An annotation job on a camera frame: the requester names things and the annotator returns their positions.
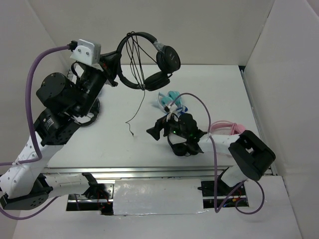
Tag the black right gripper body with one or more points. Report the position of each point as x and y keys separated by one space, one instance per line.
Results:
x=173 y=127

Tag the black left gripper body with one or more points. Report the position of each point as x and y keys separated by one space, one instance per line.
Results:
x=90 y=84

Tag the black wired headphones taped band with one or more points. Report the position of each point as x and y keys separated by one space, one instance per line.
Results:
x=167 y=59

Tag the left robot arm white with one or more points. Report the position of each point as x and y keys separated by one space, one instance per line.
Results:
x=24 y=185

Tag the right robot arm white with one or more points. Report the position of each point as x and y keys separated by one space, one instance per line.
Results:
x=251 y=155

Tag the black small headphones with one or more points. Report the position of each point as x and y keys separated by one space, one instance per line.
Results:
x=184 y=148

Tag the teal white folded headphones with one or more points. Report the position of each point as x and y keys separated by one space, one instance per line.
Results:
x=164 y=100

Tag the black headset with microphone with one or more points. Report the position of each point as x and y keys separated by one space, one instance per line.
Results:
x=91 y=116

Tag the white foil covered panel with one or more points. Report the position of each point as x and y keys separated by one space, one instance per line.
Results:
x=157 y=197

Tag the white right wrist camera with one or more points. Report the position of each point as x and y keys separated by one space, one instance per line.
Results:
x=170 y=109

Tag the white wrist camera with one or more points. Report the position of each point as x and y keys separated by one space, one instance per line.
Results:
x=87 y=52
x=170 y=109

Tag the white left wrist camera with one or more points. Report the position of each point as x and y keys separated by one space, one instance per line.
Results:
x=87 y=52

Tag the aluminium frame rail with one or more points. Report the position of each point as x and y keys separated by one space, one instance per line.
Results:
x=118 y=142

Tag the pink headphones with cable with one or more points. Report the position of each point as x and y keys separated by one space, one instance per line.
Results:
x=234 y=128

